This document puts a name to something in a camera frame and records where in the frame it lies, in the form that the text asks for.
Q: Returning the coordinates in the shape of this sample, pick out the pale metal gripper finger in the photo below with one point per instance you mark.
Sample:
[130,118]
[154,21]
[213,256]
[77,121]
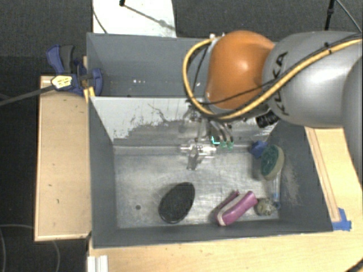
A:
[194,161]
[189,149]

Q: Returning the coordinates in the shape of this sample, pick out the grey metal bin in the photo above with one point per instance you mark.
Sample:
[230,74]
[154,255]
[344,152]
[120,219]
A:
[147,174]

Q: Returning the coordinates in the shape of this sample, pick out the grey-green speckled ball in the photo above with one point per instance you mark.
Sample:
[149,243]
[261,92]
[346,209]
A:
[266,207]

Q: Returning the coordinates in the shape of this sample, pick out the black cylinder on white bracket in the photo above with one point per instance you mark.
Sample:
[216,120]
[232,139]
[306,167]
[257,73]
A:
[268,120]

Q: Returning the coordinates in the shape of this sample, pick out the small blue object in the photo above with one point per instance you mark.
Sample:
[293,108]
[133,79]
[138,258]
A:
[257,149]

